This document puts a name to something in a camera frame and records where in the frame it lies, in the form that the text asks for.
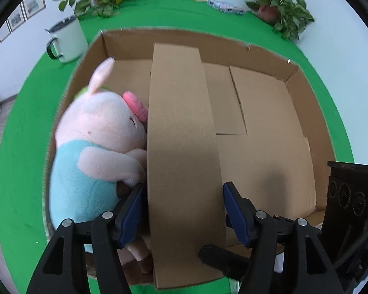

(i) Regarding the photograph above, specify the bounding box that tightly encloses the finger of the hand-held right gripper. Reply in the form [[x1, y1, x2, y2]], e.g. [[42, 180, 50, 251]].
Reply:
[[198, 244, 249, 282]]

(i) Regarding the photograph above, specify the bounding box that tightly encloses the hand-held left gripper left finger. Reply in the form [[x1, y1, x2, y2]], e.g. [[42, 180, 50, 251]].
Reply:
[[26, 183, 148, 294]]

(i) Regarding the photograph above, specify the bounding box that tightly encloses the green table cloth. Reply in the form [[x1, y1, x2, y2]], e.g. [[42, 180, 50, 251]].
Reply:
[[0, 0, 355, 294]]

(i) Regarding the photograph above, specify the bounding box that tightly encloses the cardboard divider strip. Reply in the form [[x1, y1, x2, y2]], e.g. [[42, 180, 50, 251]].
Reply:
[[146, 43, 227, 290]]

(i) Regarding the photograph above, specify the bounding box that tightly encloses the pink pig plush toy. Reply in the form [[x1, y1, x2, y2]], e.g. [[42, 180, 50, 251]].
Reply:
[[49, 58, 154, 274]]

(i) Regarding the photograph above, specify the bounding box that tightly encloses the row of framed certificates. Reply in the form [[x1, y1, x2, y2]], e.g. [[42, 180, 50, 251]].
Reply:
[[0, 0, 46, 57]]

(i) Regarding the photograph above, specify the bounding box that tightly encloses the potted plant orange pot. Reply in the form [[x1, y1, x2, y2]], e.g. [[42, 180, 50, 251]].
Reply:
[[244, 0, 315, 42]]

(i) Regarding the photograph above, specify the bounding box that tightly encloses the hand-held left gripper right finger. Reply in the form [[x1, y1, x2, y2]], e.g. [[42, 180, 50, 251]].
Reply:
[[222, 181, 345, 294]]

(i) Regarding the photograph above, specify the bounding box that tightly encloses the blue and white packet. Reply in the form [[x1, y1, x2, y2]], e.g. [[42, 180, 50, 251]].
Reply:
[[207, 0, 247, 15]]

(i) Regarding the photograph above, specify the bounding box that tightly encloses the white mug black handle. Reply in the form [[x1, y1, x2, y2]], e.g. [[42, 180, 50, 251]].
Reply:
[[44, 15, 89, 64]]

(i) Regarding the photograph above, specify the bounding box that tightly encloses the cardboard box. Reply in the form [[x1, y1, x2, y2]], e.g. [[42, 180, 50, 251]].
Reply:
[[41, 27, 335, 290]]

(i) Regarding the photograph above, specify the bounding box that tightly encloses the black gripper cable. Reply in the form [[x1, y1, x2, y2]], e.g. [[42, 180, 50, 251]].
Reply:
[[333, 211, 368, 270]]

